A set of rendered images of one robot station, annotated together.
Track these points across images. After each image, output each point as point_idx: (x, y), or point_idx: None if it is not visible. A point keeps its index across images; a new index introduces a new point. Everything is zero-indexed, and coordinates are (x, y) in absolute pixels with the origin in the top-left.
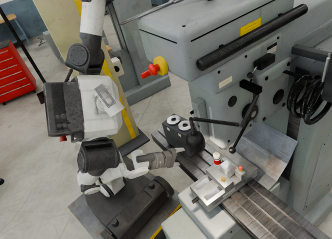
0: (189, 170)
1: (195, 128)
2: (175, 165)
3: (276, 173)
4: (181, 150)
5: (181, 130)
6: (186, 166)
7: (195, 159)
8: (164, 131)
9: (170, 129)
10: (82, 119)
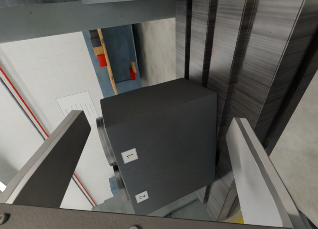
0: (275, 60)
1: (102, 104)
2: (251, 163)
3: None
4: (52, 135)
5: (109, 152)
6: (259, 86)
7: (218, 69)
8: (169, 201)
9: (136, 189)
10: None
